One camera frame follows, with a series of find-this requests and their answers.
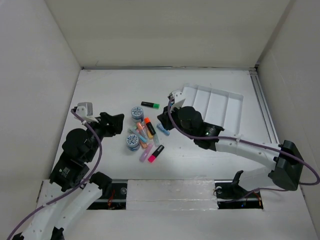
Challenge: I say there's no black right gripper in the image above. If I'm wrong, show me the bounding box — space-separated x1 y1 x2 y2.
157 102 195 140

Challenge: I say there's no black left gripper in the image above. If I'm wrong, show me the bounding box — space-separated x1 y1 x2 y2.
83 111 124 162

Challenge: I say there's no green cap black highlighter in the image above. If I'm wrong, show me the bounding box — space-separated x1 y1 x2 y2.
141 101 160 109

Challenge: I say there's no orange cap black highlighter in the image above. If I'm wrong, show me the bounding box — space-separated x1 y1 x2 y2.
144 117 156 136

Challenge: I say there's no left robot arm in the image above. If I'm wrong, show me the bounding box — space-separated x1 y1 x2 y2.
8 108 125 240

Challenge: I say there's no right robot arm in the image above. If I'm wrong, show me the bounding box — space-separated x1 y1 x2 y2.
157 106 304 199

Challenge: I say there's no blue correction tape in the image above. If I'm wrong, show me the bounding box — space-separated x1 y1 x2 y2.
156 123 170 136

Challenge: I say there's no green correction tape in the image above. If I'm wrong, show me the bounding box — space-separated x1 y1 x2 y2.
128 127 137 133

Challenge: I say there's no peach cap pastel highlighter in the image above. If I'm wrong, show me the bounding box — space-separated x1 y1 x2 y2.
136 122 148 139

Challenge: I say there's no yellow pastel highlighter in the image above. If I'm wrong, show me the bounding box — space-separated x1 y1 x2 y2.
146 129 154 139

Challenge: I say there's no green cap pastel highlighter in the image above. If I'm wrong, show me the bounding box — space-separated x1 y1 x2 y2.
153 134 161 147

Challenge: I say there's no blue cap pastel highlighter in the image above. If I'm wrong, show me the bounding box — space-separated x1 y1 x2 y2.
137 134 148 143

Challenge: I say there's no orange correction tape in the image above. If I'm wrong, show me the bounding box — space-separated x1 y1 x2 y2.
139 140 148 149

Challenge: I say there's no purple cap pastel highlighter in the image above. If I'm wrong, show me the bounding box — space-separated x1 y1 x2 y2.
139 143 154 163

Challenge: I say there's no pink cap black highlighter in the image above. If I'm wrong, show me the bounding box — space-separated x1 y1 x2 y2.
148 145 165 163

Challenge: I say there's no white compartment organizer tray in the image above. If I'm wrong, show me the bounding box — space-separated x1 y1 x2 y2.
182 83 244 135

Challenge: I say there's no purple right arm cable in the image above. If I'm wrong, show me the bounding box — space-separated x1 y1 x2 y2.
167 98 320 207

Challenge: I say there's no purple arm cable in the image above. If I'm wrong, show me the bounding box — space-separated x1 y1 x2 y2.
6 109 103 240
167 98 320 207

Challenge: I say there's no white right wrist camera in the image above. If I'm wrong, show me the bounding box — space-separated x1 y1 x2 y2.
168 89 186 109

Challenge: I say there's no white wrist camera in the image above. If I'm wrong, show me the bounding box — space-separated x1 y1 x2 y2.
73 102 94 119
168 89 186 109

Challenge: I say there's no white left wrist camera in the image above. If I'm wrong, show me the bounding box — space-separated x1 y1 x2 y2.
73 102 94 119

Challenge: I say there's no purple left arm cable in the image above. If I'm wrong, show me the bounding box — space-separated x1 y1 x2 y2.
6 109 103 240

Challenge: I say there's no aluminium frame rail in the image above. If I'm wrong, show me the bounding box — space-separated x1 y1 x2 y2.
249 68 279 144

